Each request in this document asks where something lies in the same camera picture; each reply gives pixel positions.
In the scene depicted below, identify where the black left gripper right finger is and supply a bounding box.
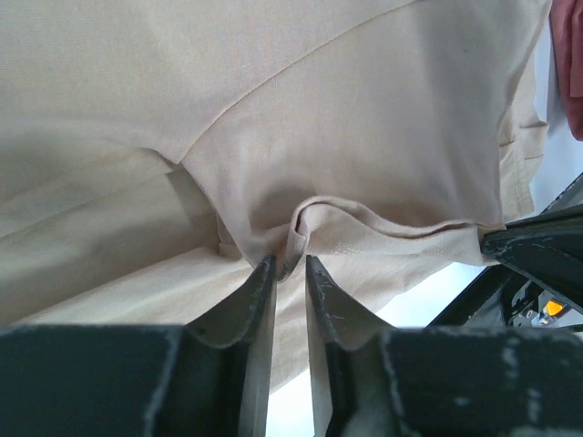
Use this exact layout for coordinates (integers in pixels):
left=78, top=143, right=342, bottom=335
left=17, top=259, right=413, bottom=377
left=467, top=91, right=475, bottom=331
left=305, top=256, right=582, bottom=436

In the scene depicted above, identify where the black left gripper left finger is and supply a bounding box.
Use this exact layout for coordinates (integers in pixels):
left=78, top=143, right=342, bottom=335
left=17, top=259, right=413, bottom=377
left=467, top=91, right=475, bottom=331
left=1, top=256, right=277, bottom=436

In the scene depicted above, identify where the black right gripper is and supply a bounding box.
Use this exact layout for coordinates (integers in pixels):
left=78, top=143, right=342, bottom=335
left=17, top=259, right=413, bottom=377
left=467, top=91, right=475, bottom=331
left=430, top=177, right=582, bottom=327

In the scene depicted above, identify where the beige t shirt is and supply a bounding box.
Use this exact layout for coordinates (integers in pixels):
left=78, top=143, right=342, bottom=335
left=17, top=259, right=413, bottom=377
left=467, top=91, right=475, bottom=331
left=1, top=1, right=551, bottom=389

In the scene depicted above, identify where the pink t shirt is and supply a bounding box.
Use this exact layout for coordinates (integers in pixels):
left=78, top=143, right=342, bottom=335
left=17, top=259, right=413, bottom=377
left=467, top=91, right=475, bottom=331
left=550, top=0, right=582, bottom=141

